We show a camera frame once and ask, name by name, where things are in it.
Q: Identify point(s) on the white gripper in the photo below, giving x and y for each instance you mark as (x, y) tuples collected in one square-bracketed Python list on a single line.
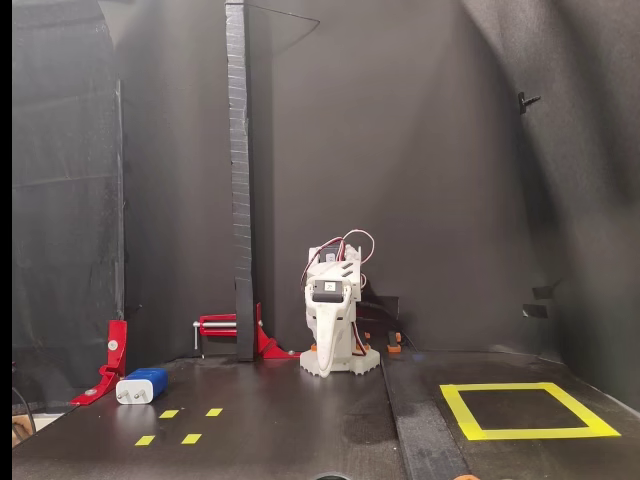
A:
[(327, 291)]

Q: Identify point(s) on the blue white charger block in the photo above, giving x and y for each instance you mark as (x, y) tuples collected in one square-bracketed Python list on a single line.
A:
[(155, 382)]

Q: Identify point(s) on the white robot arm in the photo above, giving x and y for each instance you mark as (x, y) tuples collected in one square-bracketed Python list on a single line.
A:
[(346, 350)]

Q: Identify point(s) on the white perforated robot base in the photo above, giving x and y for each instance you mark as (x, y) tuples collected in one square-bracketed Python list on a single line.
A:
[(362, 362)]

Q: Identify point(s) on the red screw clamp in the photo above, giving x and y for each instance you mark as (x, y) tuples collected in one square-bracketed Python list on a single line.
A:
[(270, 347)]

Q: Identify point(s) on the long black table strip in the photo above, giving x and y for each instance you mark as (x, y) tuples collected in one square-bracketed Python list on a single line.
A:
[(420, 425)]

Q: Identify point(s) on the small yellow tape marker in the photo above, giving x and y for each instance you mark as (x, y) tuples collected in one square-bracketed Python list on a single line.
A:
[(168, 413), (144, 440), (214, 412), (191, 439)]

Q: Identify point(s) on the yellow tape square outline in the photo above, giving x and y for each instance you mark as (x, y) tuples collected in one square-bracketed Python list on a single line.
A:
[(500, 434)]

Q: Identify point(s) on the black tape piece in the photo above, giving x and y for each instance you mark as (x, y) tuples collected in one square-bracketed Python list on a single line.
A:
[(535, 311), (542, 291)]

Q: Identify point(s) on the black backdrop cloth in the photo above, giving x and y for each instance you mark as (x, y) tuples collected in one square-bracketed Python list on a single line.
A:
[(425, 150)]

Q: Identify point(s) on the dark plastic sheet panel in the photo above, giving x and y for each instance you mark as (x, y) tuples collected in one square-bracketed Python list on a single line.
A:
[(65, 225)]

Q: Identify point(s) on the black screw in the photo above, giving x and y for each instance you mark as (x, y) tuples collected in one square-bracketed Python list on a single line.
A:
[(522, 102)]

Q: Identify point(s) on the black tape-wrapped post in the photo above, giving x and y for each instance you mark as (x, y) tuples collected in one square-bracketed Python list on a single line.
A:
[(240, 150)]

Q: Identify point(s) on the red metal bracket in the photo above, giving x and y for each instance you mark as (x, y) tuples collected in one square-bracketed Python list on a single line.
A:
[(117, 335)]

